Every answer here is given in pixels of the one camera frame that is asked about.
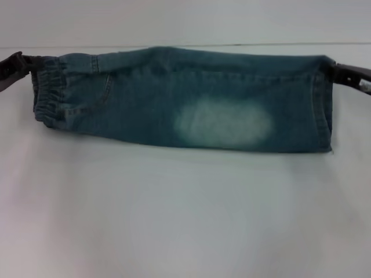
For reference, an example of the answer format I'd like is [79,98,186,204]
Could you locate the blue denim shorts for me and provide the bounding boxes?
[31,46,337,154]

